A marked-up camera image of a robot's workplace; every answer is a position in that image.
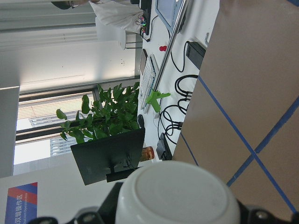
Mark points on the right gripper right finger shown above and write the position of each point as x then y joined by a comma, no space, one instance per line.
244,213

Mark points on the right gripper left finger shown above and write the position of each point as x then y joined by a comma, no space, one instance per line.
107,210

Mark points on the cream white cup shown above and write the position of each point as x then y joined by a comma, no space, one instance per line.
173,192

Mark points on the black monitor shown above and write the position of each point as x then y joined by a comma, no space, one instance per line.
111,158

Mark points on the green potted plant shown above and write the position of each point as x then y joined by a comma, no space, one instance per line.
113,113

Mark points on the white keyboard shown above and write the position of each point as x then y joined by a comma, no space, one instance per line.
147,82

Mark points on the black smartphone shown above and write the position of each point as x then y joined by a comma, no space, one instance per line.
143,60

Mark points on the black power adapter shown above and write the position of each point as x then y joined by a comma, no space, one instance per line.
195,53

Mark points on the blue teach pendant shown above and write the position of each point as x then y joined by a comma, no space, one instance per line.
167,11

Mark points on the green handled reacher grabber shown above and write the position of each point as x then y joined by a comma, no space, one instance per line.
155,94

